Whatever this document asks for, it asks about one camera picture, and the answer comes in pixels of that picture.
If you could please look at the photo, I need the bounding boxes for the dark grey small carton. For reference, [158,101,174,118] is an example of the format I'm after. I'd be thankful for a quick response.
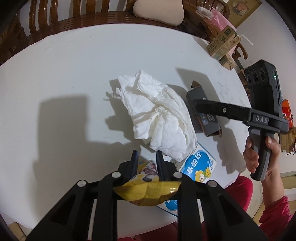
[186,80,222,138]

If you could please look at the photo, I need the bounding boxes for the blue white medicine box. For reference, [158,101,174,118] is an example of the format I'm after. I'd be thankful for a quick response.
[157,142,218,217]

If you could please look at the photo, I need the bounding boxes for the yellow snack bag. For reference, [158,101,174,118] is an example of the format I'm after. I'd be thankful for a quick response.
[113,160,181,206]

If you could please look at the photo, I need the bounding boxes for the white tissue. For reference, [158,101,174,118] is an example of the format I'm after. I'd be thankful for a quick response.
[113,70,197,162]

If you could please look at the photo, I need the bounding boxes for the right forearm red sleeve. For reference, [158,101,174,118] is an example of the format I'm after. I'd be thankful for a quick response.
[259,164,292,240]

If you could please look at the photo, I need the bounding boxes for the person's right hand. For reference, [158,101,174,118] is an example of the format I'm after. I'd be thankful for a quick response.
[243,136,281,175]

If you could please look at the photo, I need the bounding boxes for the person's red trousers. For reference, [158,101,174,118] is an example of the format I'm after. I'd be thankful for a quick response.
[118,176,253,241]

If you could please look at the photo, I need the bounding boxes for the small brown carton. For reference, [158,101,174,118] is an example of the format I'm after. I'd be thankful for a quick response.
[219,53,237,70]

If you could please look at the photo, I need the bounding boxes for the tall green brown carton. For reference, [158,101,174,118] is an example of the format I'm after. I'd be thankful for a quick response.
[207,26,241,60]

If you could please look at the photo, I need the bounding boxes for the pink plastic bag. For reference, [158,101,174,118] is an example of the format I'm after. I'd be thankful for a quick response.
[196,6,237,36]

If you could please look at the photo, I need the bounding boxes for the white coffee table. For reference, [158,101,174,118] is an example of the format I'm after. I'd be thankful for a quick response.
[1,24,250,228]

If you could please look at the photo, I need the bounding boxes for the yellow far door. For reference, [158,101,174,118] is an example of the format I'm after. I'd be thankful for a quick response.
[227,0,262,28]

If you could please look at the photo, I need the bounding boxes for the wooden armchair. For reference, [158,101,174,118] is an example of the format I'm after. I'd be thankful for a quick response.
[180,0,249,70]

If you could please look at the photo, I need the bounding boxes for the beige cushion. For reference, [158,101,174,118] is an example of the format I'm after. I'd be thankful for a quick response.
[133,0,184,26]

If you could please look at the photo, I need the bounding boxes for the wooden bench sofa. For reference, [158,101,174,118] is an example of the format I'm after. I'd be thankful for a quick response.
[0,0,181,65]

